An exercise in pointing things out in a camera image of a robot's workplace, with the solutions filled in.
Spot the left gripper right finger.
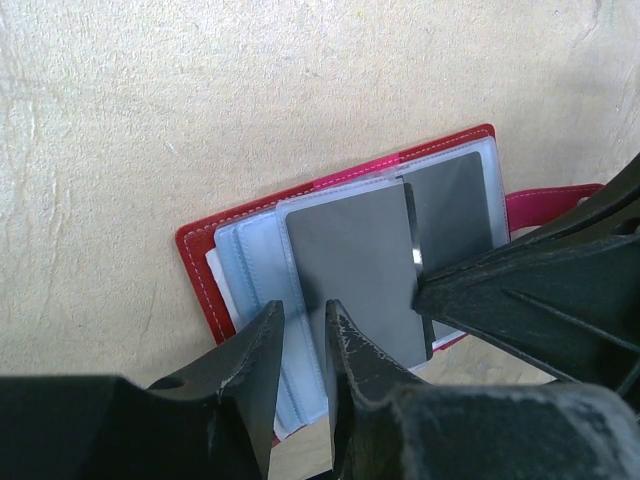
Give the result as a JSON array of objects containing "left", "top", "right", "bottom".
[{"left": 325, "top": 300, "right": 639, "bottom": 479}]

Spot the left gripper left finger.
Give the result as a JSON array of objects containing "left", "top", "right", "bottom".
[{"left": 1, "top": 301, "right": 284, "bottom": 479}]

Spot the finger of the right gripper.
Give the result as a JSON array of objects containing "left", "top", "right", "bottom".
[{"left": 415, "top": 159, "right": 639, "bottom": 385}]

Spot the dark grey credit card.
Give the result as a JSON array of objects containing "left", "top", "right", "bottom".
[{"left": 278, "top": 180, "right": 431, "bottom": 368}]

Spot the red card holder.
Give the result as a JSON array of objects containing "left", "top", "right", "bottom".
[{"left": 176, "top": 124, "right": 596, "bottom": 440}]

